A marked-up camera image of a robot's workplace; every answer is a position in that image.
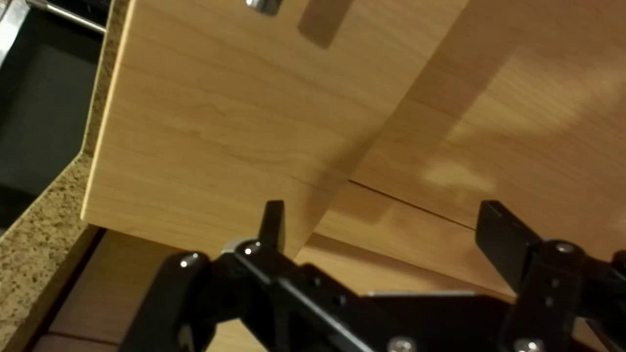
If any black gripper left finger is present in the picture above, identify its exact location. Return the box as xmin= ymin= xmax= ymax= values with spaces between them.
xmin=257 ymin=199 xmax=285 ymax=251

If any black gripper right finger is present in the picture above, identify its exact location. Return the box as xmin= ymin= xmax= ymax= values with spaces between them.
xmin=474 ymin=199 xmax=541 ymax=290

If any wooden drawer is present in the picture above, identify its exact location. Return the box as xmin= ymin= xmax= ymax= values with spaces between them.
xmin=81 ymin=0 xmax=469 ymax=251

